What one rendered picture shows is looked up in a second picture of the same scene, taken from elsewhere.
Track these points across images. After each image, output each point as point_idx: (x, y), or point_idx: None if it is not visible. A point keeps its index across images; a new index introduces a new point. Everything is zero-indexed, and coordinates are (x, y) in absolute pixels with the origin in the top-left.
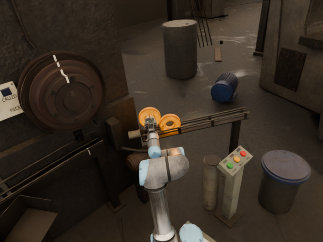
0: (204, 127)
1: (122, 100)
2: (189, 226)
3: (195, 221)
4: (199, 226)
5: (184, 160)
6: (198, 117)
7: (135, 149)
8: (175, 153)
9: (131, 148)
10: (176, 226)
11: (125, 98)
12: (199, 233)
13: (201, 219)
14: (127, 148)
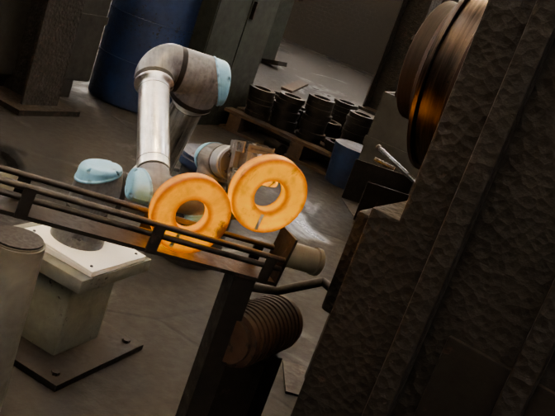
0: (51, 210)
1: (400, 207)
2: (105, 170)
3: (24, 413)
4: (16, 402)
5: (149, 51)
6: (78, 198)
7: (280, 286)
8: (162, 102)
9: (293, 284)
10: (87, 413)
11: (396, 210)
12: (86, 162)
13: (5, 415)
14: (305, 281)
